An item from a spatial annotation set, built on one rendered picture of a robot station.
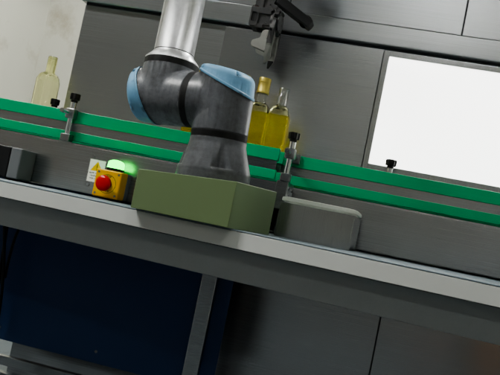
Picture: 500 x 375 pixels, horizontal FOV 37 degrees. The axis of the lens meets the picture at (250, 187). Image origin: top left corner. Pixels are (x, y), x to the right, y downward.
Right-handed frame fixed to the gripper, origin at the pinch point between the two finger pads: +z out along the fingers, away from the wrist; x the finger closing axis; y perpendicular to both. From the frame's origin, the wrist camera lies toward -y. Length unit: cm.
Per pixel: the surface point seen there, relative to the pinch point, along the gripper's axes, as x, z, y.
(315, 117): -12.0, 11.0, -13.8
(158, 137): 13.8, 27.1, 22.1
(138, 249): 56, 54, 6
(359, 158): -12.0, 20.3, -28.1
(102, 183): 26, 42, 30
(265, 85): 1.6, 6.7, -0.7
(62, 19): -324, -79, 237
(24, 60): -314, -41, 254
